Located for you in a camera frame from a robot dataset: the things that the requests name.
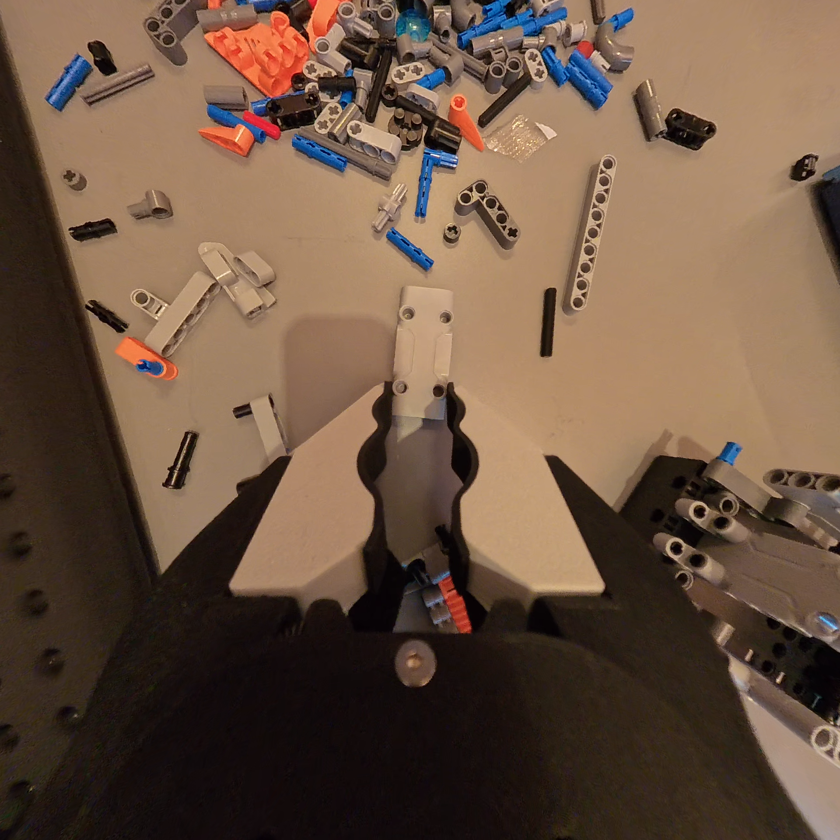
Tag light grey short beams cluster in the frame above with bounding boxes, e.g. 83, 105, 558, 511
198, 241, 277, 321

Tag black perforated panel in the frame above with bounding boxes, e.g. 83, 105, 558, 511
0, 20, 161, 840

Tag dark grey axle rod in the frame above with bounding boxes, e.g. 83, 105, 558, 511
80, 64, 156, 106

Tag dark grey angled beam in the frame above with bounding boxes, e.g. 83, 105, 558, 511
453, 180, 521, 249

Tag long grey holed beam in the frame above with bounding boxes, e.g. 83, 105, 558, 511
563, 155, 618, 314

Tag grey elbow connector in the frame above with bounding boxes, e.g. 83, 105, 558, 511
126, 189, 174, 220

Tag grey tube connector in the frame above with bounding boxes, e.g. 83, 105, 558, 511
633, 79, 668, 143

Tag clear plastic bag scrap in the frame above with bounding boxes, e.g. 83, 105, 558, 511
482, 115, 558, 158

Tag black holed connector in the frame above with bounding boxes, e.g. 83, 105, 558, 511
664, 108, 717, 144

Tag light grey panel piece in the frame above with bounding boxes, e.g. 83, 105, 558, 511
392, 285, 455, 421

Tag orange piece with blue pin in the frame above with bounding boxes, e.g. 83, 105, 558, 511
115, 337, 179, 382

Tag blue angled pin pair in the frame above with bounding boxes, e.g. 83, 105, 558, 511
413, 149, 458, 219

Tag light grey axle connector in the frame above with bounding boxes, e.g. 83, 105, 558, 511
371, 184, 409, 232

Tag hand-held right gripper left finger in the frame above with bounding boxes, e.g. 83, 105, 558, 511
228, 382, 396, 603

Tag pile of mixed building pieces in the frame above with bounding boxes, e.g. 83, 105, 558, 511
143, 0, 637, 181

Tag light grey beam with connector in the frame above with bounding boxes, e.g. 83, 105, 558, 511
130, 271, 221, 358

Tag white beam with black pins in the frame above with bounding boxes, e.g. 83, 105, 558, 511
232, 394, 291, 460

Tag blue connector pin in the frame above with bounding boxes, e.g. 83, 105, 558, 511
385, 227, 435, 270
45, 54, 93, 111

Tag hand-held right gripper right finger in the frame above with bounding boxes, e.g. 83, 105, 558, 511
446, 382, 606, 599

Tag orange toothed piece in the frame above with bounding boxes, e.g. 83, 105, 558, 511
438, 571, 473, 634

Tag partly built robot model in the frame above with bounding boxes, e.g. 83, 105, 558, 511
620, 441, 840, 769

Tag dark blue robot kit box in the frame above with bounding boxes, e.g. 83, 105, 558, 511
812, 165, 840, 277

